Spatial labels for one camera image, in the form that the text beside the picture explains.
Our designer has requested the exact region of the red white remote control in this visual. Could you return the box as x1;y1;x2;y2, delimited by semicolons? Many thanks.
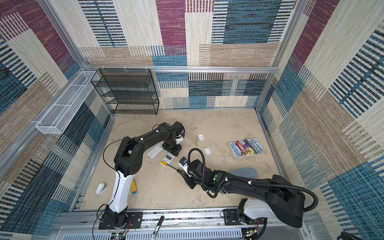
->
160;153;175;168

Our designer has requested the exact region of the black yellow screwdriver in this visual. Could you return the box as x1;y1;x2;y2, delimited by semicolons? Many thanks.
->
168;165;187;179

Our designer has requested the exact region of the white battery cover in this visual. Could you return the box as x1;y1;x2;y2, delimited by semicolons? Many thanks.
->
205;148;212;156
198;134;205;142

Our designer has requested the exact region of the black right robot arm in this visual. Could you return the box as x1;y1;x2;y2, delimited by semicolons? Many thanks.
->
179;149;319;228

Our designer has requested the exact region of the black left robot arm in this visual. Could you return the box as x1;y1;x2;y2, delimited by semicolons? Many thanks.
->
103;122;185;228

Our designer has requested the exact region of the colourful magazine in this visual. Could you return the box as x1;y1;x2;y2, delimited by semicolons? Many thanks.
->
229;138;265;159

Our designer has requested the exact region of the blue grey sponge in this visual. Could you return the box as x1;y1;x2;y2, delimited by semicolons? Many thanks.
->
231;168;258;179

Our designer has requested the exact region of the yellow toy shovel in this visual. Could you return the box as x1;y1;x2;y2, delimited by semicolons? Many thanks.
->
131;179;138;195

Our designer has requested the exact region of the black marker pen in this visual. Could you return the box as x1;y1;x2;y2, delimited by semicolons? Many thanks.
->
151;216;165;240

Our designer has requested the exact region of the white stapler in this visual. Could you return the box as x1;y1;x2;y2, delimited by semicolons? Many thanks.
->
95;183;108;196

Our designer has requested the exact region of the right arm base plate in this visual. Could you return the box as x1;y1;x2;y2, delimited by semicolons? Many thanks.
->
220;209;265;226

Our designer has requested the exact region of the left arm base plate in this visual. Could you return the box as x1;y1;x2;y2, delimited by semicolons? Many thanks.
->
99;212;143;230

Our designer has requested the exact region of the black wire shelf rack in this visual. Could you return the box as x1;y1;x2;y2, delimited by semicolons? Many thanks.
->
91;68;160;115

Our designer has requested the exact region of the white mesh wall basket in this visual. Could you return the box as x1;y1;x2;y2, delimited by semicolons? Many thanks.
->
36;71;96;135

